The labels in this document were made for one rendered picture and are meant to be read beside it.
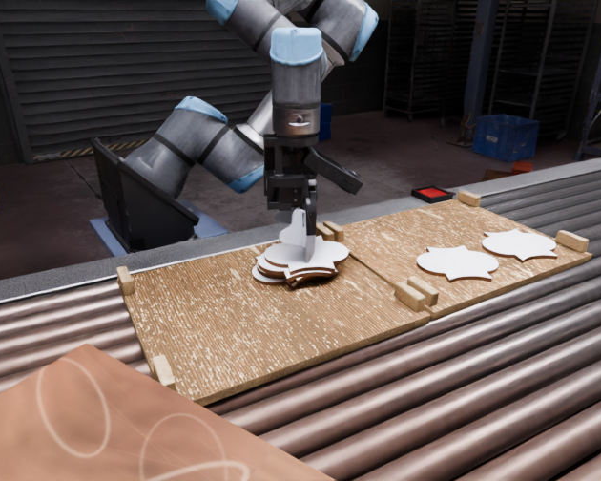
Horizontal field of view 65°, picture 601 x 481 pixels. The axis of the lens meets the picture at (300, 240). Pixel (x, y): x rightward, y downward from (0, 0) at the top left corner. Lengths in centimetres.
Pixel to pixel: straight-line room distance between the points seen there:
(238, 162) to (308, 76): 47
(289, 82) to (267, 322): 36
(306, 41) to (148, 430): 53
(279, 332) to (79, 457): 35
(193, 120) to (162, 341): 61
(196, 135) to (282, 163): 43
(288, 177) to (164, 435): 45
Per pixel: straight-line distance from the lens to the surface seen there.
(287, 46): 72
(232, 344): 69
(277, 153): 76
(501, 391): 70
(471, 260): 94
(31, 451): 47
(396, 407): 65
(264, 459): 41
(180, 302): 80
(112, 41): 546
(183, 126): 117
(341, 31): 117
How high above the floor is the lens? 136
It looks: 26 degrees down
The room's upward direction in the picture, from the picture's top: straight up
